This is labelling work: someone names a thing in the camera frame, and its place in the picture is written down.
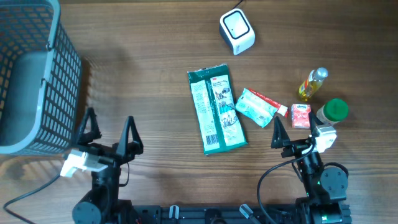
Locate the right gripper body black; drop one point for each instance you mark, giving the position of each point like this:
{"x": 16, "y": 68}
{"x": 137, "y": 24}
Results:
{"x": 295, "y": 147}

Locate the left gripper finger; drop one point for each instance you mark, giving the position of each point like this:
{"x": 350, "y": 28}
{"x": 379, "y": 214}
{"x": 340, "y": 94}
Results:
{"x": 130, "y": 142}
{"x": 88, "y": 130}

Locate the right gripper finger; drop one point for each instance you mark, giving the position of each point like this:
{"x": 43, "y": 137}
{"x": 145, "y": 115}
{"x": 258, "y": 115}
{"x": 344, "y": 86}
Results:
{"x": 280, "y": 137}
{"x": 314, "y": 121}

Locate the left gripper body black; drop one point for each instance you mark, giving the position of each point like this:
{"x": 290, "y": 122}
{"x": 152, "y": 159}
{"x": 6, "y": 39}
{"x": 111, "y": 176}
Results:
{"x": 106, "y": 153}

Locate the red white carton cup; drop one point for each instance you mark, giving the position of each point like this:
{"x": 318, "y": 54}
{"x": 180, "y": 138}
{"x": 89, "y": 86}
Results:
{"x": 300, "y": 117}

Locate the green lid white jar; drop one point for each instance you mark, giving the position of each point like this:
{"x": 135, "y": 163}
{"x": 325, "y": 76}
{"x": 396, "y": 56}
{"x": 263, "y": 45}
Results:
{"x": 334, "y": 111}

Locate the red stick packet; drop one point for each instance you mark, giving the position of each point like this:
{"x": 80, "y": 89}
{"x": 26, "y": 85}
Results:
{"x": 281, "y": 109}

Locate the yellow liquid small bottle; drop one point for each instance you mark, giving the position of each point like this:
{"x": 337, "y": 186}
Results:
{"x": 313, "y": 82}

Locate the mint green wipes packet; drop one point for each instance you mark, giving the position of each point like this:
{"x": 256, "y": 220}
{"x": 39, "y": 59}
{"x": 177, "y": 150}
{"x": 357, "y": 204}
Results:
{"x": 255, "y": 108}

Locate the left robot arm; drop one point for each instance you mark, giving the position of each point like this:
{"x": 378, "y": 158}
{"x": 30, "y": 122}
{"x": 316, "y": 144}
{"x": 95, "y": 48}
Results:
{"x": 102, "y": 203}

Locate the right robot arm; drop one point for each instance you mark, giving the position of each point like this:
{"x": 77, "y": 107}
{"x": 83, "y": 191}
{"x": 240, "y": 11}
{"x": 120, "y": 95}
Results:
{"x": 325, "y": 183}

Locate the white barcode scanner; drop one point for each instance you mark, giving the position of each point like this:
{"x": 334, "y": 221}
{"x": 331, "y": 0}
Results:
{"x": 236, "y": 31}

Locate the grey plastic mesh basket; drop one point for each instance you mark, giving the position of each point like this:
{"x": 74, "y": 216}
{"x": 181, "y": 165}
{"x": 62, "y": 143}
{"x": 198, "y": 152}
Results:
{"x": 40, "y": 79}

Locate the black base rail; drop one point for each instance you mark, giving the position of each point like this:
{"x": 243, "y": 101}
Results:
{"x": 279, "y": 213}

